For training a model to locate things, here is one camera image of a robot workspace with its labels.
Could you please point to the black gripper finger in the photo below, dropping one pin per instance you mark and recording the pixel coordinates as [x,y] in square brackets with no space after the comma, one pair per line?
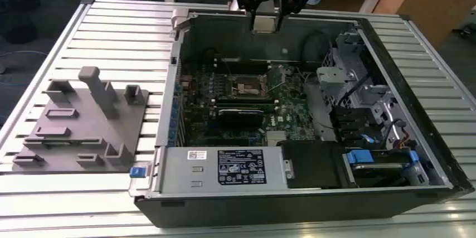
[290,8]
[241,2]

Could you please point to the silver power supply unit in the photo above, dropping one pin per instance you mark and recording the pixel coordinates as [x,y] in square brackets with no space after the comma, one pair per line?
[179,176]

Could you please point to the silver finned heatsink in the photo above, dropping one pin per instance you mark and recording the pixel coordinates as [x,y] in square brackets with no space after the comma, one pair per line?
[277,135]

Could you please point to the CPU socket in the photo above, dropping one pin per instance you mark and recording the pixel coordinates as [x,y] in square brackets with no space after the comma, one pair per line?
[246,79]

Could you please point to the black office chair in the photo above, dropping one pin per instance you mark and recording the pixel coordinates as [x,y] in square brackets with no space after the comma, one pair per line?
[22,30]

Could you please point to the black PC case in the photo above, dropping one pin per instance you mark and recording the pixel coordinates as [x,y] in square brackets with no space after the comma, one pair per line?
[261,210]

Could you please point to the black graphics card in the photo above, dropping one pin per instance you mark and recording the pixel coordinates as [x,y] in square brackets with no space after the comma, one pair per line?
[241,121]

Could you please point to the silver green CPU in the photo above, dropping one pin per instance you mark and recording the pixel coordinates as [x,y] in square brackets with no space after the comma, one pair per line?
[265,23]

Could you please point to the blue disk carrier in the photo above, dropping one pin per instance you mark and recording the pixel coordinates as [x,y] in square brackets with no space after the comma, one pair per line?
[359,155]

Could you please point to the silver metal bracket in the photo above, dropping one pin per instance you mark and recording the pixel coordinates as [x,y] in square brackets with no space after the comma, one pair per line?
[329,80]

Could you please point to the perforated metal drive cage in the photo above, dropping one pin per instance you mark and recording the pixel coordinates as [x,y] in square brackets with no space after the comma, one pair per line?
[331,59]

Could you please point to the grey parts rack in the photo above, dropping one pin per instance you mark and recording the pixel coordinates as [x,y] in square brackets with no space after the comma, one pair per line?
[93,126]

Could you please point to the green motherboard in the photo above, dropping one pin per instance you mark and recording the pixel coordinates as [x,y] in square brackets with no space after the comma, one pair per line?
[298,132]

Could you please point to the blue plastic latch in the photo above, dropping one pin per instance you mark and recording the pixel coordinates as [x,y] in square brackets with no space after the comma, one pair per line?
[138,172]

